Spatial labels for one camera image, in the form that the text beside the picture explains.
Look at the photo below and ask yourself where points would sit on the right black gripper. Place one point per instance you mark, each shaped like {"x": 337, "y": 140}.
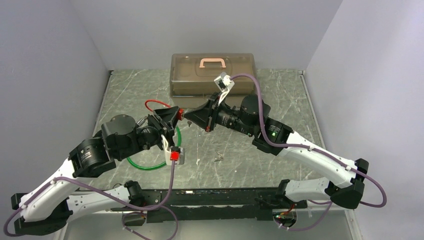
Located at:
{"x": 206, "y": 116}

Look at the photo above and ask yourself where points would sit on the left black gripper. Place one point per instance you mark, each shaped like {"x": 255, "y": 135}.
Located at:
{"x": 169, "y": 117}

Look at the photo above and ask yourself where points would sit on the red cable lock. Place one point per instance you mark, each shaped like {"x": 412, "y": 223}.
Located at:
{"x": 165, "y": 105}

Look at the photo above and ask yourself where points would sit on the small silver key pair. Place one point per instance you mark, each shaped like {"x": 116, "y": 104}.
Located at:
{"x": 142, "y": 121}

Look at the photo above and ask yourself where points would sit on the silver key set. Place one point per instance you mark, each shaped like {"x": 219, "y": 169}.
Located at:
{"x": 218, "y": 157}

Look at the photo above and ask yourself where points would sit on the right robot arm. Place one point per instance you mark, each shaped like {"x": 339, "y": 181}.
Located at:
{"x": 342, "y": 180}

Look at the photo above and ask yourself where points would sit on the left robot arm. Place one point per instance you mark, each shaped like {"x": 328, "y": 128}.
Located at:
{"x": 53, "y": 204}

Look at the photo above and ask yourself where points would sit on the brown translucent tool box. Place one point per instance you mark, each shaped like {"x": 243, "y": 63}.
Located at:
{"x": 191, "y": 86}

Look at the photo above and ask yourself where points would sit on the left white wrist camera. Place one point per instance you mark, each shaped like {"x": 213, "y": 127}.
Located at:
{"x": 172, "y": 154}

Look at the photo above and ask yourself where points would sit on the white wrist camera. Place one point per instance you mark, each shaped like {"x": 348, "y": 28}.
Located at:
{"x": 225, "y": 85}
{"x": 172, "y": 154}

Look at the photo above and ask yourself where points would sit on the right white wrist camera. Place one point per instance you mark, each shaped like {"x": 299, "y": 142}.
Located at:
{"x": 225, "y": 85}

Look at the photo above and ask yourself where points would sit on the pink tool box handle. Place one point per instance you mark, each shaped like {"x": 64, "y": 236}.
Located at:
{"x": 203, "y": 61}

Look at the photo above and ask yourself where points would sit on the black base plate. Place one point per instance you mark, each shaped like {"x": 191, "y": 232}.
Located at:
{"x": 259, "y": 203}

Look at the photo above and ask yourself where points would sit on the aluminium frame rail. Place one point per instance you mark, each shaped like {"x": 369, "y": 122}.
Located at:
{"x": 87, "y": 203}

